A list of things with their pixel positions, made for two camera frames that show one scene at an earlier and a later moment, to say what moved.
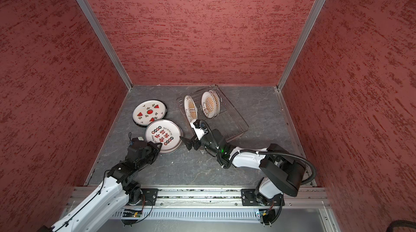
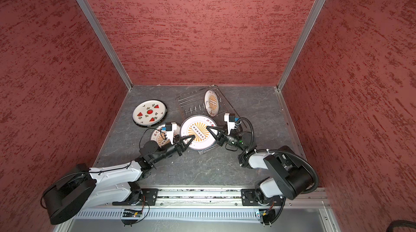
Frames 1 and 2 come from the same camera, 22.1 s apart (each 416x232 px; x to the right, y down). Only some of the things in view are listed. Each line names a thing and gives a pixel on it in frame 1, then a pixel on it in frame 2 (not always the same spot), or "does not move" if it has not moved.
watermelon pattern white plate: x=148 y=111 does not move
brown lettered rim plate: x=190 y=108 to x=161 y=136
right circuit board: x=267 y=216 does not move
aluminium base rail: x=212 y=198 does not move
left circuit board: x=129 y=213 does not move
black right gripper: x=187 y=142 to x=221 y=135
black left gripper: x=154 y=146 to x=180 y=146
